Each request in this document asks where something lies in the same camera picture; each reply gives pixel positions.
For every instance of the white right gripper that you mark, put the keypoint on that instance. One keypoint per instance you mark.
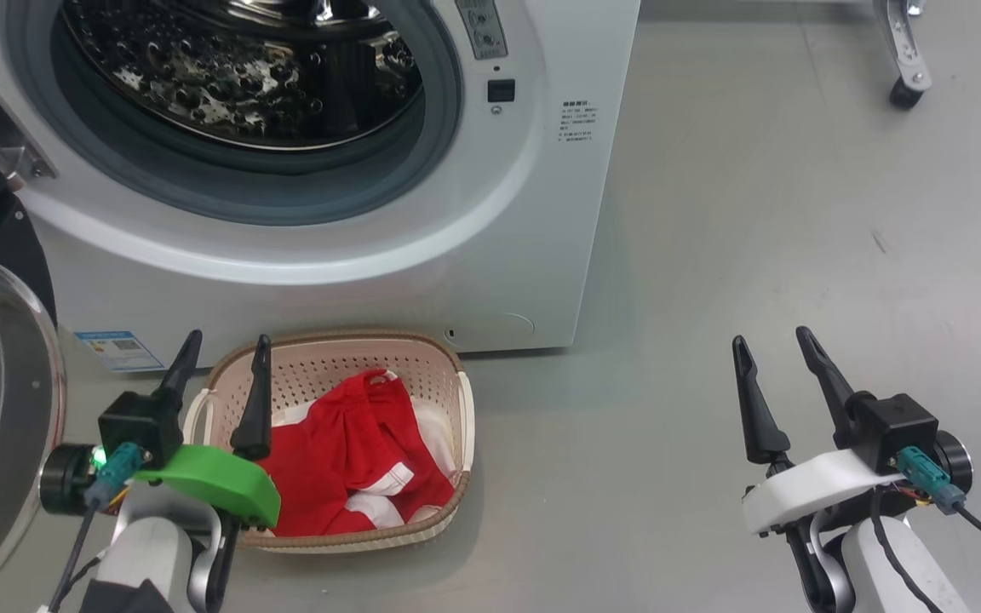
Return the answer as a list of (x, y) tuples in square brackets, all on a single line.
[(806, 489)]

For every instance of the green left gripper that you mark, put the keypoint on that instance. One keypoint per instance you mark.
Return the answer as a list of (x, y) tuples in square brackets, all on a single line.
[(218, 481)]

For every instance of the red and white garment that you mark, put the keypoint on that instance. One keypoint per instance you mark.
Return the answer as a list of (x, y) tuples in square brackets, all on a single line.
[(346, 451)]

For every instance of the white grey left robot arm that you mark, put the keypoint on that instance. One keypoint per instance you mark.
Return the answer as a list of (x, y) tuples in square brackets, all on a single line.
[(154, 545)]

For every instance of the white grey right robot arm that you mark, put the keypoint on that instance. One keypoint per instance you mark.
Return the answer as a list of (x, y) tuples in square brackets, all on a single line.
[(899, 570)]

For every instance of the cream perforated basket brown rim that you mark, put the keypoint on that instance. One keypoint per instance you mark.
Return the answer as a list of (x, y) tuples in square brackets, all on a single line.
[(320, 362)]

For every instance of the white front-load washing machine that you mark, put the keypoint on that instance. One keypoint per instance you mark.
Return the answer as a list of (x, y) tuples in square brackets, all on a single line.
[(473, 255)]

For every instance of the black door latch socket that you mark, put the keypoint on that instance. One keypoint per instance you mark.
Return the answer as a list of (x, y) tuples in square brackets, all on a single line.
[(501, 90)]

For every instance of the blue energy label sticker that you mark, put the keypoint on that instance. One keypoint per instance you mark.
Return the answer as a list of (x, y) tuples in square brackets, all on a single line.
[(120, 351)]

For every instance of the white partition panel on casters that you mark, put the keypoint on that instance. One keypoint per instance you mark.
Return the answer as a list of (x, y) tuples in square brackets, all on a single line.
[(908, 51)]

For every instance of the grey warning sticker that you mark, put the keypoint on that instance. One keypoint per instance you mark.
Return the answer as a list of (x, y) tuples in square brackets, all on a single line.
[(482, 25)]

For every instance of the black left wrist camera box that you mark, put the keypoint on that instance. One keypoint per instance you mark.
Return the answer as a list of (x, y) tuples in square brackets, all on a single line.
[(137, 421)]

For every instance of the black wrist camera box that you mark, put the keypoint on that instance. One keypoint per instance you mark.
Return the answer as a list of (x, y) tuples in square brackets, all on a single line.
[(137, 421), (895, 430)]

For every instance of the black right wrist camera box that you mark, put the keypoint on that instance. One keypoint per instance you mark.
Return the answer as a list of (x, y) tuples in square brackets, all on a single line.
[(895, 430)]

